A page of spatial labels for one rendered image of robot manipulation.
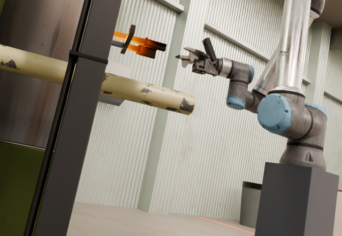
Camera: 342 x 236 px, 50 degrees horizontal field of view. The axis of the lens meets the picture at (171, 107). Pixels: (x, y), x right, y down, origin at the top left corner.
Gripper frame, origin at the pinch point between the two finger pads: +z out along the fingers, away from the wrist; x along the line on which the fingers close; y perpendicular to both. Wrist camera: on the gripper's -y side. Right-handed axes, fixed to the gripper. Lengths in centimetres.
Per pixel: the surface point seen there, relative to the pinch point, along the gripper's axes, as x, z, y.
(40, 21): -64, 49, 25
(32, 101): -64, 46, 45
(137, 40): -1.4, 19.7, 1.0
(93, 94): -107, 32, 47
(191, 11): 270, -60, -151
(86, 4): -106, 36, 35
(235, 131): 350, -179, -24
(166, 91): -86, 18, 39
